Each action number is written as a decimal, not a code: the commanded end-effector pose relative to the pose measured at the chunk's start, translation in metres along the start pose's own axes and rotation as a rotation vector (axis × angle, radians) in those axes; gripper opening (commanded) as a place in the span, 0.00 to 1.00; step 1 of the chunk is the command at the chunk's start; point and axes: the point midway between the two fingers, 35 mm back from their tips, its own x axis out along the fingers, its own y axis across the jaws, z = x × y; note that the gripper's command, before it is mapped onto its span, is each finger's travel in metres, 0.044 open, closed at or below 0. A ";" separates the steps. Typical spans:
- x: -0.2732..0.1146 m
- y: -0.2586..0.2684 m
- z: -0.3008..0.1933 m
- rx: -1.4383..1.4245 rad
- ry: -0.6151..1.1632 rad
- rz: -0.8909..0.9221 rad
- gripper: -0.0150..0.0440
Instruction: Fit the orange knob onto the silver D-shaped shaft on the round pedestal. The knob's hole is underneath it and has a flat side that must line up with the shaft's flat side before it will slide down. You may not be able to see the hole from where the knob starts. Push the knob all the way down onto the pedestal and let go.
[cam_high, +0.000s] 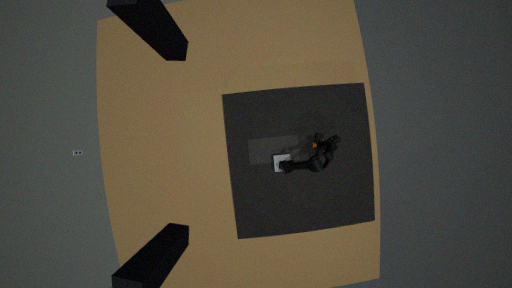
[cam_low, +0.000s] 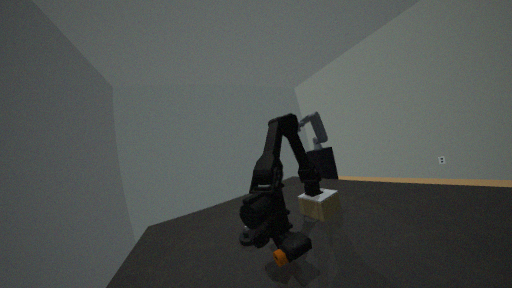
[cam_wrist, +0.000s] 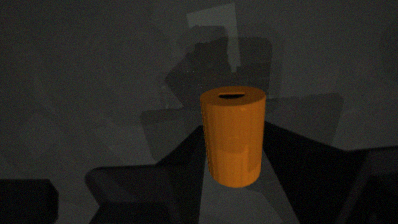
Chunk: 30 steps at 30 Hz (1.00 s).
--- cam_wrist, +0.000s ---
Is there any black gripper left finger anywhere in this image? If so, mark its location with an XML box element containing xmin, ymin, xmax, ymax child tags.
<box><xmin>84</xmin><ymin>125</ymin><xmax>206</xmax><ymax>224</ymax></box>

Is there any orange knob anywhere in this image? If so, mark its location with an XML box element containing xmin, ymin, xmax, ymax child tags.
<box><xmin>200</xmin><ymin>86</ymin><xmax>266</xmax><ymax>188</ymax></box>

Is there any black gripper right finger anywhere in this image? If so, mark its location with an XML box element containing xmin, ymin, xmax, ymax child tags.
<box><xmin>262</xmin><ymin>121</ymin><xmax>398</xmax><ymax>224</ymax></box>

